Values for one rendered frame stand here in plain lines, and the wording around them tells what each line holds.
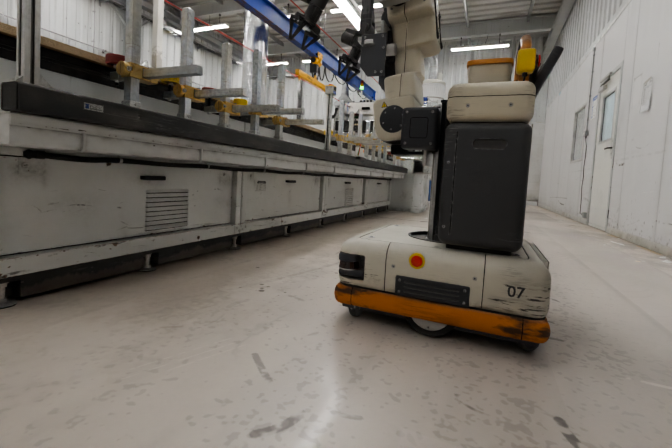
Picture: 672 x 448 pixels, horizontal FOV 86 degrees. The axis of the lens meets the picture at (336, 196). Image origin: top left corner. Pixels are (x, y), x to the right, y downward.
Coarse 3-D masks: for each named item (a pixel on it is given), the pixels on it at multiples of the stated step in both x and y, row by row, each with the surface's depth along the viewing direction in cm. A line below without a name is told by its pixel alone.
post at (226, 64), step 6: (222, 48) 174; (228, 48) 173; (222, 54) 174; (228, 54) 173; (222, 60) 174; (228, 60) 174; (222, 66) 174; (228, 66) 174; (222, 72) 174; (228, 72) 174; (222, 78) 174; (228, 78) 175; (222, 84) 174; (228, 84) 175; (222, 114) 175; (228, 114) 176; (222, 120) 175; (228, 120) 177
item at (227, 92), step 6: (198, 90) 154; (204, 90) 152; (210, 90) 151; (216, 90) 150; (222, 90) 149; (228, 90) 147; (234, 90) 146; (240, 90) 145; (246, 90) 147; (168, 96) 160; (174, 96) 159; (198, 96) 154; (204, 96) 152; (210, 96) 151; (216, 96) 151; (222, 96) 150; (228, 96) 149; (234, 96) 148; (240, 96) 148; (246, 96) 147
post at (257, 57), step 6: (258, 54) 195; (258, 60) 195; (258, 66) 196; (258, 72) 196; (252, 78) 197; (258, 78) 197; (252, 84) 197; (258, 84) 197; (252, 90) 197; (258, 90) 197; (252, 96) 197; (258, 96) 198; (252, 102) 198; (258, 102) 198; (252, 120) 198; (258, 120) 199; (252, 126) 198; (258, 126) 200
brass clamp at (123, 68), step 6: (120, 66) 126; (126, 66) 125; (132, 66) 127; (138, 66) 129; (120, 72) 126; (126, 72) 126; (132, 72) 127; (138, 72) 130; (138, 78) 130; (144, 78) 132; (150, 84) 138; (156, 84) 137
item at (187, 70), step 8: (112, 72) 137; (144, 72) 131; (152, 72) 130; (160, 72) 128; (168, 72) 127; (176, 72) 125; (184, 72) 124; (192, 72) 122; (200, 72) 123; (120, 80) 139
